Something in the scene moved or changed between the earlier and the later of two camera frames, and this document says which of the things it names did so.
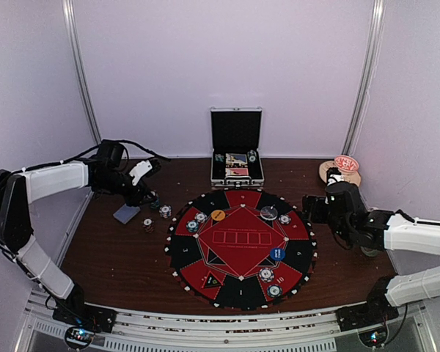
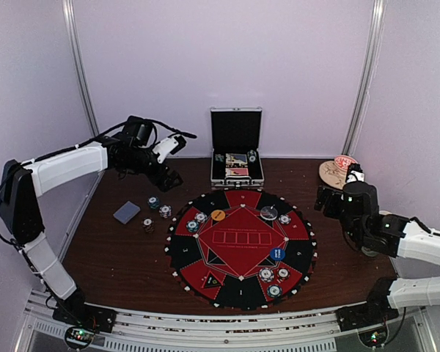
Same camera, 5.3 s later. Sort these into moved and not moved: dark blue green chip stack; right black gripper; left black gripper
Moved: left black gripper; right black gripper
Not moved: dark blue green chip stack
